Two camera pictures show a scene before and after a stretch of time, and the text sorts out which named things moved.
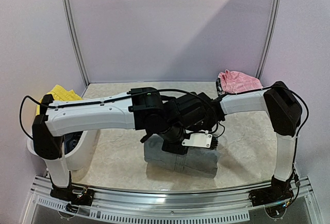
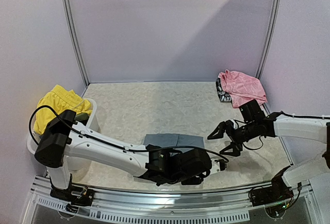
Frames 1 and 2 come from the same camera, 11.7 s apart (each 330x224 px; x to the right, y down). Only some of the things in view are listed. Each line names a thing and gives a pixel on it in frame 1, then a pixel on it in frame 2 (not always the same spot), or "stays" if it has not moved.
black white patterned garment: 219,88 stays
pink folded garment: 233,82 stays
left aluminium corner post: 73,31 stays
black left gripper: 168,147 → 196,183
